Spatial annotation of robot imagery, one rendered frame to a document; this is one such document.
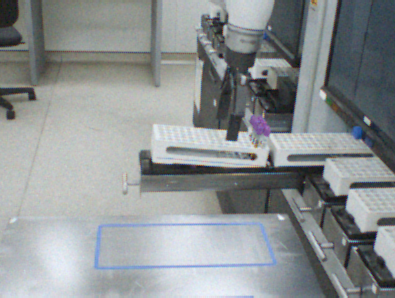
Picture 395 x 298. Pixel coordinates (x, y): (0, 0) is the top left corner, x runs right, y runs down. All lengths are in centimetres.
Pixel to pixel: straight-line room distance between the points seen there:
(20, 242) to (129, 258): 22
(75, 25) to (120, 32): 39
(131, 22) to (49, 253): 393
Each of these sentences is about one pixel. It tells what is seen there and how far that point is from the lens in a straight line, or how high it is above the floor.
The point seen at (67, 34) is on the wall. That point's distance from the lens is 494.
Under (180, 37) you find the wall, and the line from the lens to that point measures 496.
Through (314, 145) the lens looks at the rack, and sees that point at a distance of 147.
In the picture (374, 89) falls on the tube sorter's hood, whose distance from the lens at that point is 126.
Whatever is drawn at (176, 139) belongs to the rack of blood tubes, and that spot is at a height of 89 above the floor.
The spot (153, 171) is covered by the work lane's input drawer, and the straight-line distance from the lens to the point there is 138.
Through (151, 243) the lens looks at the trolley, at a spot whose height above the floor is 82.
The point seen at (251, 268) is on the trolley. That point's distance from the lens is 106.
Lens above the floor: 147
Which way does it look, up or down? 26 degrees down
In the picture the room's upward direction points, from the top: 3 degrees clockwise
